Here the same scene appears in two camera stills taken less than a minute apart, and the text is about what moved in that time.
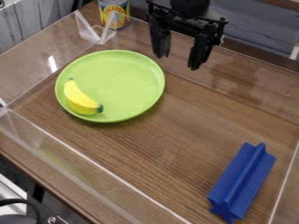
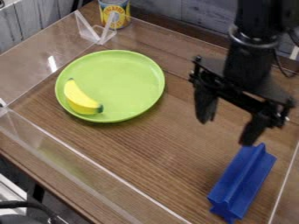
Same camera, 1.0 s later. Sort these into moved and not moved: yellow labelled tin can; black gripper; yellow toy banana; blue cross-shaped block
Moved: black gripper
Not moved: yellow toy banana; yellow labelled tin can; blue cross-shaped block
